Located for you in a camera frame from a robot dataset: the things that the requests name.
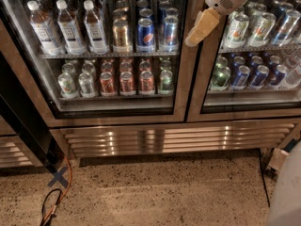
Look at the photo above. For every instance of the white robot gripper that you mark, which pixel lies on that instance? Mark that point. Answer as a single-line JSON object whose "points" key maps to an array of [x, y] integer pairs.
{"points": [[208, 19]]}

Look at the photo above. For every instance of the glass fridge door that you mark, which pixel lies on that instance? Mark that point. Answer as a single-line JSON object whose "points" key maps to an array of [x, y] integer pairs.
{"points": [[248, 103], [40, 72]]}

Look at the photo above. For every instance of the green can right door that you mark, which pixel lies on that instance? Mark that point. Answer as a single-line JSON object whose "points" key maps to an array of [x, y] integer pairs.
{"points": [[220, 78]]}

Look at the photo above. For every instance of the steel fridge bottom grille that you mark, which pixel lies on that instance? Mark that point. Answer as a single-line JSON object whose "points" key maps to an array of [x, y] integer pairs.
{"points": [[172, 138]]}

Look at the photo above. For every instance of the white 7up can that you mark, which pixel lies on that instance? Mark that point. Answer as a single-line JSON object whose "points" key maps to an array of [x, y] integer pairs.
{"points": [[235, 37], [261, 30]]}

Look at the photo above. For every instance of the silver blue Pepsi can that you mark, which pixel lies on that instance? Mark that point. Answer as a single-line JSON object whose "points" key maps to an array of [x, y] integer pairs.
{"points": [[170, 41]]}

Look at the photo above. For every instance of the green silver can lower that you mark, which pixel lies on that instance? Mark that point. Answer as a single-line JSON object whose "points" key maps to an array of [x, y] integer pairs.
{"points": [[166, 82]]}

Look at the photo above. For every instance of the silver blue can right shelf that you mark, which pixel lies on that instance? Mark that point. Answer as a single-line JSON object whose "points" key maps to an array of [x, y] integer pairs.
{"points": [[285, 26]]}

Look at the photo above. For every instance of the red soda can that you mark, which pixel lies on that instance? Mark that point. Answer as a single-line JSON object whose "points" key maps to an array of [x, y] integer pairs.
{"points": [[108, 87], [146, 83], [127, 85]]}

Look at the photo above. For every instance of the gold soda can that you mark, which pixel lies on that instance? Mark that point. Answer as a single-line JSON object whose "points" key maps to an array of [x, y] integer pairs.
{"points": [[122, 42]]}

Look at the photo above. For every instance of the clear tea bottle right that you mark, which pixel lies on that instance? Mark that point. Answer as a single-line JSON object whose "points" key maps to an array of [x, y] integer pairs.
{"points": [[95, 30]]}

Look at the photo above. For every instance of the clear tea bottle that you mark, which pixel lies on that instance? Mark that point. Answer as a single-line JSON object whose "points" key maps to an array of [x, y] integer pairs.
{"points": [[95, 30], [45, 29], [70, 29]]}

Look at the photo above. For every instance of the clear tea bottle middle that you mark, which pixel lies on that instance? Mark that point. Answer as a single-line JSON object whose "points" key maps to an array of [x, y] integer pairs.
{"points": [[70, 29]]}

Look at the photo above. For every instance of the white green can lower left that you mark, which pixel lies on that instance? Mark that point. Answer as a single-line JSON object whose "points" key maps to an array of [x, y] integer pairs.
{"points": [[67, 85]]}

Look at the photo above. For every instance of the clear tea bottle left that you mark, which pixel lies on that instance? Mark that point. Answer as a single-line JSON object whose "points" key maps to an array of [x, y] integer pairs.
{"points": [[45, 29]]}

